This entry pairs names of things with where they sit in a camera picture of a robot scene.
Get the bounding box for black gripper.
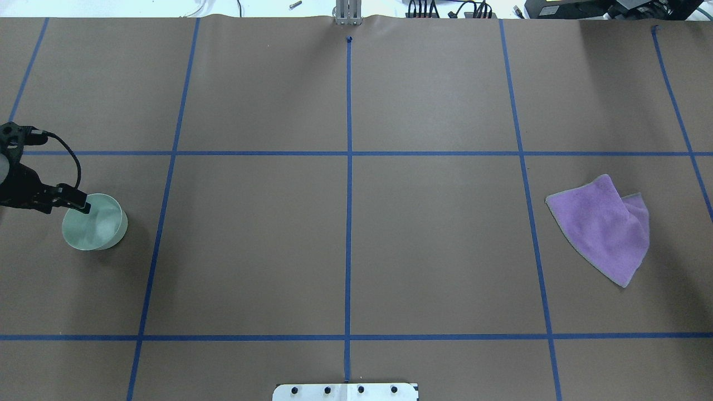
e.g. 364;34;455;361
1;163;91;215

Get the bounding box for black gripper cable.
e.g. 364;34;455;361
31;129;82;193

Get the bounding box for aluminium frame post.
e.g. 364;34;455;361
332;0;363;26

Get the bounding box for black equipment on bench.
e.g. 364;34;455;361
524;1;703;21

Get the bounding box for black power strip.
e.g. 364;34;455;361
401;1;497;19

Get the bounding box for purple microfiber cloth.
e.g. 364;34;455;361
545;174;651;288

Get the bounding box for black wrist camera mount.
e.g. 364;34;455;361
1;122;34;167

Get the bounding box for green plastic bowl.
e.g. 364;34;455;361
61;193;128;251

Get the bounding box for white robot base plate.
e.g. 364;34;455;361
272;383;419;400

